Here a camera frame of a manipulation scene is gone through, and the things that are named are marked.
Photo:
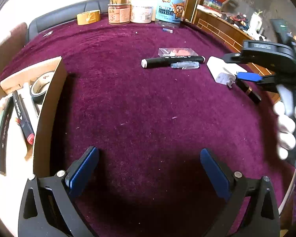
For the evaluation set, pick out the long black box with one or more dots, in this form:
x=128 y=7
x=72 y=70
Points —
x=4 y=125

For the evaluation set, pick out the black gold lipstick tube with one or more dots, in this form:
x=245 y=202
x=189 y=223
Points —
x=248 y=91

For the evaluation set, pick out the orange label jar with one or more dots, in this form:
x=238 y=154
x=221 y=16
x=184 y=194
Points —
x=118 y=14

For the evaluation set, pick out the wooden sideboard counter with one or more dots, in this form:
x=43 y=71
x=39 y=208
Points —
x=225 y=32

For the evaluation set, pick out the white cup on counter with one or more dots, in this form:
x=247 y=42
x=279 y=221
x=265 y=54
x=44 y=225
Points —
x=255 y=23

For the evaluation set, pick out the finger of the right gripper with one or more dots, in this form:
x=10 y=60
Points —
x=247 y=76

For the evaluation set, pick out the cardboard box tray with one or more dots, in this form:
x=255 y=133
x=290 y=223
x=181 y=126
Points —
x=22 y=159

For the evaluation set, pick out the black marker red cap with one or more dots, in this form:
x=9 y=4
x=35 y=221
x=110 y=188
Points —
x=23 y=118

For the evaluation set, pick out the yellow tape roll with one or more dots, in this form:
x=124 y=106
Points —
x=88 y=17

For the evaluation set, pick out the clear plastic vial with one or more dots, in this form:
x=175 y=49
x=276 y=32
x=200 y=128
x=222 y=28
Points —
x=185 y=65

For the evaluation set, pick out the purple table cloth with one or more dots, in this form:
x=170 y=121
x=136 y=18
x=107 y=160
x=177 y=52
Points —
x=150 y=126

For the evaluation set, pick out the white plastic tube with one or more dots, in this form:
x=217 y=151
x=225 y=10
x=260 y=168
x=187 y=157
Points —
x=30 y=106

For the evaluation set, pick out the right white gloved hand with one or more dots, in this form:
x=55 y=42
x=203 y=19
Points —
x=286 y=127

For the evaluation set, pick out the white power adapter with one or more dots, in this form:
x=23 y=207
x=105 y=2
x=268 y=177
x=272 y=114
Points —
x=223 y=73

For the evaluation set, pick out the blue label clear jar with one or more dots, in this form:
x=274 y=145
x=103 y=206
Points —
x=169 y=13

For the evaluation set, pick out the clear bag red items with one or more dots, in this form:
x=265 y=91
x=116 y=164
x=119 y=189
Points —
x=168 y=52

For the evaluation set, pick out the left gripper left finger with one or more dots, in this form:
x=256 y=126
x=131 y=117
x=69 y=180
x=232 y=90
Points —
x=80 y=171

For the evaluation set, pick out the white label jar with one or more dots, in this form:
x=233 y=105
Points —
x=141 y=11

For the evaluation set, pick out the black leather sofa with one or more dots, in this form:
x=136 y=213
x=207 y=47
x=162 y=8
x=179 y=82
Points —
x=63 y=15

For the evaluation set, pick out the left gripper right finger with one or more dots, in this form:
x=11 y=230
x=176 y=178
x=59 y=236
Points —
x=219 y=174

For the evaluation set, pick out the black tape roll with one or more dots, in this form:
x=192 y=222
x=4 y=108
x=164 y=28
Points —
x=39 y=88

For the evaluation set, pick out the small blue wrapper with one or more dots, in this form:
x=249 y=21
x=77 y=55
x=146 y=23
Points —
x=167 y=30

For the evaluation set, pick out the black marker white end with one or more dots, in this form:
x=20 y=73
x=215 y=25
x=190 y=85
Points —
x=149 y=63

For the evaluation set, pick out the small metal clip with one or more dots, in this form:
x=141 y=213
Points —
x=47 y=34

